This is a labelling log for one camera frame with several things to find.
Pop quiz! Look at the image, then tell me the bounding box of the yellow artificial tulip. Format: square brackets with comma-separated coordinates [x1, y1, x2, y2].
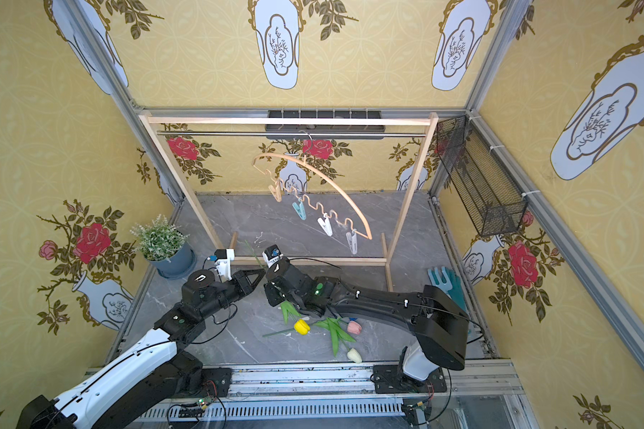
[243, 240, 334, 339]

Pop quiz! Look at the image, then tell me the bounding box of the white artificial tulip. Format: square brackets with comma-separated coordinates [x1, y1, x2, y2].
[329, 328, 363, 364]

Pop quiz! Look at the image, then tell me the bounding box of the pink artificial tulip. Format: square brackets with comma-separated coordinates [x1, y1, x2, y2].
[315, 320, 362, 335]

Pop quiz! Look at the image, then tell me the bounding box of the wooden arched clip hanger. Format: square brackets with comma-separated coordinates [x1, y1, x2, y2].
[252, 138, 374, 256]

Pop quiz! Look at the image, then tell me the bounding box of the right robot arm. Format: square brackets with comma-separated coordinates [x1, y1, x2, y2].
[266, 257, 470, 382]

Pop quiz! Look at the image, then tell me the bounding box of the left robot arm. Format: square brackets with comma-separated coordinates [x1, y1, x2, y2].
[17, 269, 266, 428]

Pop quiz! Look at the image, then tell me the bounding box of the wooden clothes rack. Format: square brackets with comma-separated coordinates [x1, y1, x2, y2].
[137, 112, 439, 293]

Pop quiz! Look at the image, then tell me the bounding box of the potted green plant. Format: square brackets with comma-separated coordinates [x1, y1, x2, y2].
[131, 214, 196, 280]

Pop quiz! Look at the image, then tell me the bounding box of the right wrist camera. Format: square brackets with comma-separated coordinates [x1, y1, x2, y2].
[262, 245, 282, 267]

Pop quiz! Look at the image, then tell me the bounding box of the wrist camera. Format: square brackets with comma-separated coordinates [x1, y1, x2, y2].
[209, 248, 235, 281]
[262, 245, 282, 267]

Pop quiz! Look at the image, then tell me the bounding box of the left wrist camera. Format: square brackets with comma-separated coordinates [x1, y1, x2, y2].
[209, 248, 235, 281]

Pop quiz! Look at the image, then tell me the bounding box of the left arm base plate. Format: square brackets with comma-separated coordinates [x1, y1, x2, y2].
[195, 366, 233, 399]

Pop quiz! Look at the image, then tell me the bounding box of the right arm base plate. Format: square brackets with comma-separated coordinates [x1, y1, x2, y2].
[370, 364, 447, 394]

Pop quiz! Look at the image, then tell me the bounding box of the aluminium rail base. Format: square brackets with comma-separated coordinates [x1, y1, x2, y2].
[132, 359, 538, 428]

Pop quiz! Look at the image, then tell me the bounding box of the black wire mesh basket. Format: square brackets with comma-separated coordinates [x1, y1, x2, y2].
[436, 116, 528, 237]

